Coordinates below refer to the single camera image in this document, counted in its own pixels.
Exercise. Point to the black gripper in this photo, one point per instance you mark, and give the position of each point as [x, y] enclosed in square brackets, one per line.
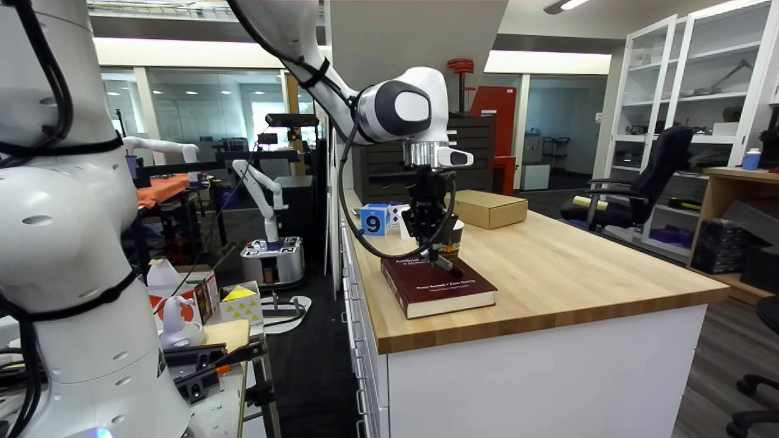
[430, 199]

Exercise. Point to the small white background robot arm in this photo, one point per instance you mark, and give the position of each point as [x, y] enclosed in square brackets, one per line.
[268, 220]

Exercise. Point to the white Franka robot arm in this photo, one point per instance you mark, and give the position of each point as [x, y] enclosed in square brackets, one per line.
[65, 245]

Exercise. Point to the dark red hardcover book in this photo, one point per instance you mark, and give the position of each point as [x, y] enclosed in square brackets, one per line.
[441, 288]

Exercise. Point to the blue white number cube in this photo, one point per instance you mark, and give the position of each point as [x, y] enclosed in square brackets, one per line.
[379, 220]

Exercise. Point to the flat cardboard box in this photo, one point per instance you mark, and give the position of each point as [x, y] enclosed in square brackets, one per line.
[491, 207]

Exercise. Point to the red cabinet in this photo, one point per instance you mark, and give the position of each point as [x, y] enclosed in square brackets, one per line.
[496, 137]

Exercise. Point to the white drawer cabinet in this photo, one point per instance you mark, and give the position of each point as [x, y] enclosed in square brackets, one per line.
[537, 381]

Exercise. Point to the yellow white tissue box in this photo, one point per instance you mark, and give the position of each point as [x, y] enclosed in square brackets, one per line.
[242, 305]

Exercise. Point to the black mesh office chair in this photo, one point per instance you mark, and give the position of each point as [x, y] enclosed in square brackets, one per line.
[648, 179]

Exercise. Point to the white plastic bottle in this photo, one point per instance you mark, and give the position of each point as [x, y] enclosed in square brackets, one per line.
[172, 307]

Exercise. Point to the wooden shelf desk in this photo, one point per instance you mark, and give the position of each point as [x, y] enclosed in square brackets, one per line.
[732, 210]

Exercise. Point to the white open shelving unit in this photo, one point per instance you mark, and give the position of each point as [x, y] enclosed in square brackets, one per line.
[698, 81]

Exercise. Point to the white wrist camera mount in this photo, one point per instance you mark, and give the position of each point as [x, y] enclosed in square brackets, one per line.
[440, 157]

